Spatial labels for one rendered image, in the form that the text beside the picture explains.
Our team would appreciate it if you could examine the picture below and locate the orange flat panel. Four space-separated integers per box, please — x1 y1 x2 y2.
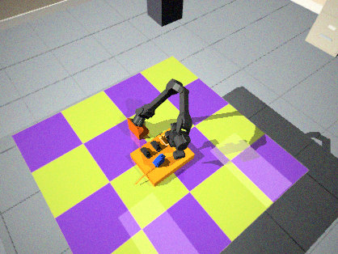
131 129 194 186

